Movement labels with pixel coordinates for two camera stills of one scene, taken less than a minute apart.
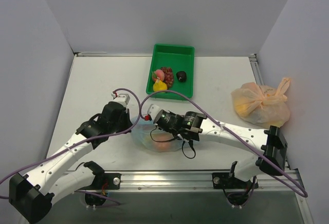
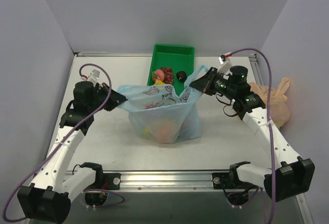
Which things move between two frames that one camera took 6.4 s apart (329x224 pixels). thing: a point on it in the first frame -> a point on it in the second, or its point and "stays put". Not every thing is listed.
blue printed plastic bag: x=146 y=136 -> x=157 y=115
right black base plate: x=221 y=181 stays put
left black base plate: x=104 y=181 stays put
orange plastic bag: x=262 y=105 stays put
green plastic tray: x=178 y=58 stays put
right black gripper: x=156 y=117 -> x=209 y=80
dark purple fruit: x=181 y=76 stays put
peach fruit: x=158 y=73 stays put
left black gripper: x=126 y=122 -> x=107 y=95
